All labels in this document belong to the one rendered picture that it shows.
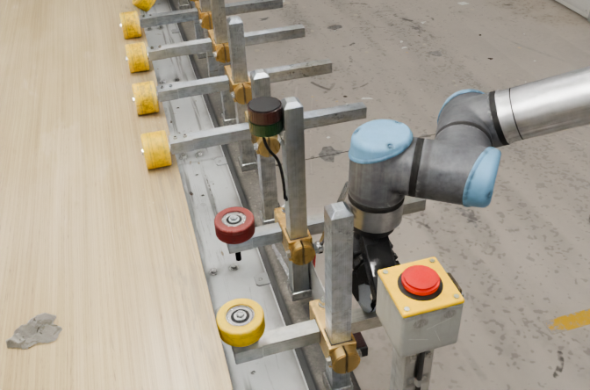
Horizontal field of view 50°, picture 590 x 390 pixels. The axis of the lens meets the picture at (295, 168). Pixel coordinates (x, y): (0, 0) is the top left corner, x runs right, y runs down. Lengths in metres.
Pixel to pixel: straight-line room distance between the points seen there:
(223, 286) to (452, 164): 0.78
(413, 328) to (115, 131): 1.10
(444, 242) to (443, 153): 1.68
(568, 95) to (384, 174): 0.29
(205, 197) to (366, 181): 0.92
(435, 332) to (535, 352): 1.60
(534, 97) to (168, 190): 0.77
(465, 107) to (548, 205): 1.87
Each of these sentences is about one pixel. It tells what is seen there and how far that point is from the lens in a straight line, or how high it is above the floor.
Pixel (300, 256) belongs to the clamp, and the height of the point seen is 0.85.
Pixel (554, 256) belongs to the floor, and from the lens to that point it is 2.65.
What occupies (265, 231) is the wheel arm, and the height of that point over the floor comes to 0.86.
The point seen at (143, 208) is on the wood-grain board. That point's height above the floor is 0.90.
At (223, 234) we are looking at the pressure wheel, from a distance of 1.26.
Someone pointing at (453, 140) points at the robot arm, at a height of 1.20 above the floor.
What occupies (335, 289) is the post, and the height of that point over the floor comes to 0.98.
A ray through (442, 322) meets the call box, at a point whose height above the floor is 1.19.
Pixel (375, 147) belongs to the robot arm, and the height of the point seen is 1.21.
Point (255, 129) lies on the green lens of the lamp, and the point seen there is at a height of 1.14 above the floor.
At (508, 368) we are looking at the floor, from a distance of 2.24.
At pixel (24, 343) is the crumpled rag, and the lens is 1.15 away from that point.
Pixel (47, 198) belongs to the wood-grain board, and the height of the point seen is 0.90.
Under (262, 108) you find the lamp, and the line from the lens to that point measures 1.09.
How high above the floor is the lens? 1.72
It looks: 35 degrees down
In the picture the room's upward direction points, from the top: 3 degrees counter-clockwise
